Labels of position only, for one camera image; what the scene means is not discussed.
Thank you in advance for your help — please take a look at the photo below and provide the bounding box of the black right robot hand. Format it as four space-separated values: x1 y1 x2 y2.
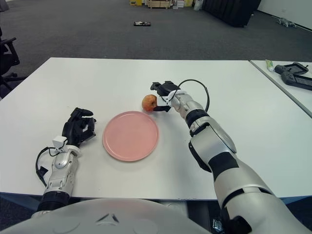
150 80 180 113

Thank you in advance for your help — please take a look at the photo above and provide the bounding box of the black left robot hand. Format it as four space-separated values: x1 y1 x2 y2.
61 107 98 147

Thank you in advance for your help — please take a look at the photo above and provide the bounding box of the red yellow apple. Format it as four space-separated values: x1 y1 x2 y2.
142 94 158 112

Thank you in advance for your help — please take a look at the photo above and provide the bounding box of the pink round plate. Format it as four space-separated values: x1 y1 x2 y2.
102 110 159 162

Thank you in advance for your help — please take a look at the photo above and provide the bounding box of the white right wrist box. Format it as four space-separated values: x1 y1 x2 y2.
158 90 178 107

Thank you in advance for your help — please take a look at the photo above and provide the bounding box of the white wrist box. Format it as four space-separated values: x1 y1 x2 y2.
53 136 66 149
158 90 178 107

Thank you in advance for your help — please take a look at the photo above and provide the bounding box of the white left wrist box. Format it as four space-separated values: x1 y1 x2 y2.
53 136 66 149

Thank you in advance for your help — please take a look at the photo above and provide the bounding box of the wooden crate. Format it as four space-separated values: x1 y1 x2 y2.
147 0 171 10

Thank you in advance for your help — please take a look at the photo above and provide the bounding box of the black office chair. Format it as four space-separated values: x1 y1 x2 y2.
0 26 27 98

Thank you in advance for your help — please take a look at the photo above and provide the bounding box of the black draped partition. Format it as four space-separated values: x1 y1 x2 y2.
202 0 262 28

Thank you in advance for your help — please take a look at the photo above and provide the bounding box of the grey robot torso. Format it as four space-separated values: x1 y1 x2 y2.
0 197 213 234

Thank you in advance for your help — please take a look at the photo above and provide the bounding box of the black handheld controller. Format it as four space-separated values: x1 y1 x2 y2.
274 62 309 75
280 72 312 91

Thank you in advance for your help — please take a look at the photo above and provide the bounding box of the grey quadruped robot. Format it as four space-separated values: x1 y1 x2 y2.
276 17 297 28

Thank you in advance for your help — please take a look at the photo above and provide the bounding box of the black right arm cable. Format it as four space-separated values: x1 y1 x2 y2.
179 79 210 113

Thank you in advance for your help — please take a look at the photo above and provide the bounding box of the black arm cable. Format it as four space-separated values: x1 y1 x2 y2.
179 79 210 113
36 146 59 189

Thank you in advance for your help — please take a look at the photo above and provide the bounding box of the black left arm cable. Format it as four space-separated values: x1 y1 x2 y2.
36 146 59 189

